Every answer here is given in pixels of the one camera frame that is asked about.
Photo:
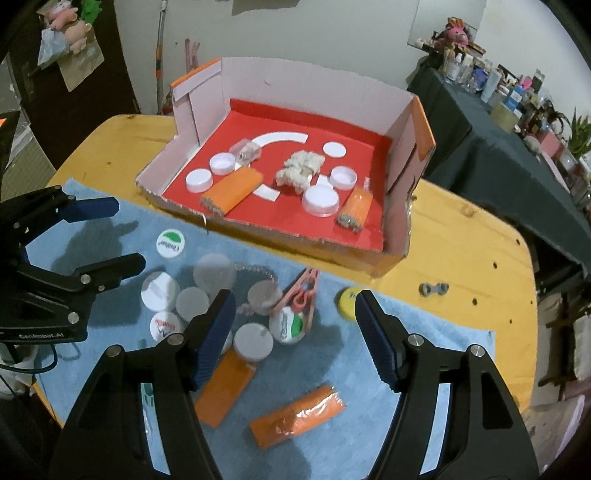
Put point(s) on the cream lace trim bundle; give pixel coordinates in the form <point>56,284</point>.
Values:
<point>300,170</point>

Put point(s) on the pile of plain white lids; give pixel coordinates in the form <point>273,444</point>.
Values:
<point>253,341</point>

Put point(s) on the large white round lid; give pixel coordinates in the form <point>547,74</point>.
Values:
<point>320,201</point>

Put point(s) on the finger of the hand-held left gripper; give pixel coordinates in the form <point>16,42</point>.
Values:
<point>92,207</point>
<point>115,267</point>

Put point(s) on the large orange wrapped packet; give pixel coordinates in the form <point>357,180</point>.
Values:
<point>295,415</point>

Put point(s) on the brown paper bag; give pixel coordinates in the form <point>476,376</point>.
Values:
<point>81,69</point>

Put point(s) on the flat orange packet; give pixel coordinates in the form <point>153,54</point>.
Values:
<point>224,392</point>

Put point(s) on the wall mirror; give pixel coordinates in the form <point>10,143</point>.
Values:
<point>443,18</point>

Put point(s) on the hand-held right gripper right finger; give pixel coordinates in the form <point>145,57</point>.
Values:
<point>376,337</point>

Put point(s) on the dark side table with bottles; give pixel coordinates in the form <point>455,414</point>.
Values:
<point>485,161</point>

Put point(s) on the small clear jar white cap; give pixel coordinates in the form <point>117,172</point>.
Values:
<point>244,150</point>

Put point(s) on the orange cardboard box red inside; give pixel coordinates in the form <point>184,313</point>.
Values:
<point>286,115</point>

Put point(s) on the row of cosmetic bottles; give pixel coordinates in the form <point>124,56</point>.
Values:
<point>498,83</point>

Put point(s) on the pink bunny plush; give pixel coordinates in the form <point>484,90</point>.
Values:
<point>457,30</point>

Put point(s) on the white lid green red logo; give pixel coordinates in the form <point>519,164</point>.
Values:
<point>286,325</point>

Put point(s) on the pink plastic clothespin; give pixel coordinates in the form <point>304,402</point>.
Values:
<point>302,281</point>

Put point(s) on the potted green plant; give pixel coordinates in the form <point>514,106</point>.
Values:
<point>579,134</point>

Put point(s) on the yellow tape roll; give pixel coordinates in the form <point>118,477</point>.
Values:
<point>346,302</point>

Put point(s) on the pink pig plush toy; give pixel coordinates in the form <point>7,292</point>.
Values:
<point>62,11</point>

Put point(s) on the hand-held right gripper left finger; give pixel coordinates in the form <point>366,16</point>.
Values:
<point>214,337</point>

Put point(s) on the dark brown door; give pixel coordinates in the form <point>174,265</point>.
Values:
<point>117,69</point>

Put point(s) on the green plush toy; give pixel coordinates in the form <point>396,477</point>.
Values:
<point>90,9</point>

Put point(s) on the light blue towel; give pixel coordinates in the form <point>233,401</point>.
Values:
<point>115,240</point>

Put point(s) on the orange packet of silver bells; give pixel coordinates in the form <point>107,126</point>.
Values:
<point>233,190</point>

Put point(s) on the narrow orange packet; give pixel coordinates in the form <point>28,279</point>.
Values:
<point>355,207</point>

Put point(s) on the small grey metal bracket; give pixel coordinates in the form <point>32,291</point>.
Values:
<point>434,289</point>

